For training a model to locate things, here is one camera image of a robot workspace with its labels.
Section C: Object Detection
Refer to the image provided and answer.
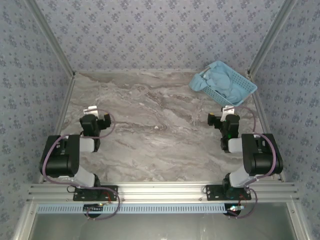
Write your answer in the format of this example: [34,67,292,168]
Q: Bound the light blue printed t-shirt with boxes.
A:
[188,60,248,106]

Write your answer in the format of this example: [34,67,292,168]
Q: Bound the light blue plastic basket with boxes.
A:
[194,61,258,107]

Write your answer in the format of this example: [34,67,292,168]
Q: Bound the small black circuit board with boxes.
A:
[224,203,245,216]
[83,203,105,213]

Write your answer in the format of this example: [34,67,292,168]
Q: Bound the grey metal lower panel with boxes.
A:
[27,213,298,240]

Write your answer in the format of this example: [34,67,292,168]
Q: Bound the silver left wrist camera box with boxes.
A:
[83,105,99,117]

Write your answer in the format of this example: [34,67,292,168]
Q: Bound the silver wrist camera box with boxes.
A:
[221,105,236,117]
[83,105,99,117]

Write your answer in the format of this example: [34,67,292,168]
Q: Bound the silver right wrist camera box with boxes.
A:
[221,105,236,117]

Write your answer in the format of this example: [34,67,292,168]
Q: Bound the aluminium side rail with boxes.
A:
[37,72,76,184]
[249,72,286,183]

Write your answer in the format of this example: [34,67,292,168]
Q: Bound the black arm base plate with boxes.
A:
[205,184,252,202]
[73,185,119,202]

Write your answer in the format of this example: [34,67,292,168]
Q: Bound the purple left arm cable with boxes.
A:
[40,109,121,221]

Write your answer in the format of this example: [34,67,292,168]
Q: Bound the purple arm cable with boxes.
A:
[228,106,282,220]
[40,109,121,221]

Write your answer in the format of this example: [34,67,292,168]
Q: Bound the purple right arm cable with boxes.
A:
[228,106,282,220]

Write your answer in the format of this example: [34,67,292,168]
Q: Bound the aluminium front rail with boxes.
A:
[27,181,300,202]

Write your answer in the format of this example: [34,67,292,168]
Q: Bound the aluminium upright post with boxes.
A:
[24,0,76,76]
[246,0,299,76]

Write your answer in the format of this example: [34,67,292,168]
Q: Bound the light blue slotted cable duct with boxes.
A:
[36,202,227,215]

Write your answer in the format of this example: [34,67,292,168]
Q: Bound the aluminium frame leg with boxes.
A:
[286,202,310,240]
[11,202,39,240]

